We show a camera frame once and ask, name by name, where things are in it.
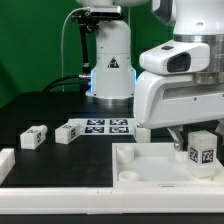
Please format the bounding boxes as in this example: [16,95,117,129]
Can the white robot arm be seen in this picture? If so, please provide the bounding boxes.
[134,0,224,148]

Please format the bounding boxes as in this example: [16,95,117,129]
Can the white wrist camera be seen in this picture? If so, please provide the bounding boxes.
[139,40,210,76]

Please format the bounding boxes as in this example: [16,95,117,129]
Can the AprilTag marker sheet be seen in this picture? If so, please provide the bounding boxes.
[68,118,135,135]

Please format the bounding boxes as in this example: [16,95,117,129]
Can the black camera on stand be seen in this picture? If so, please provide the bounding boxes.
[71,6,123,79]

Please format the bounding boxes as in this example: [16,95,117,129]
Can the black base cables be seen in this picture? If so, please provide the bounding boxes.
[41,75,92,93]

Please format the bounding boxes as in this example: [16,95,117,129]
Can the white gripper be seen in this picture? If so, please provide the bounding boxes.
[134,72,224,152]

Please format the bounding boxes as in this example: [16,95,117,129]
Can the white camera cable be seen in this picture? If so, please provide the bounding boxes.
[60,7,90,93]

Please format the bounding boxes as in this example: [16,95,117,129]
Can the white square tabletop part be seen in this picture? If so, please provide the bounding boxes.
[112,143,224,189]

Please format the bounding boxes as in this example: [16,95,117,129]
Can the white U-shaped fence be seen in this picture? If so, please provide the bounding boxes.
[0,146,224,215]

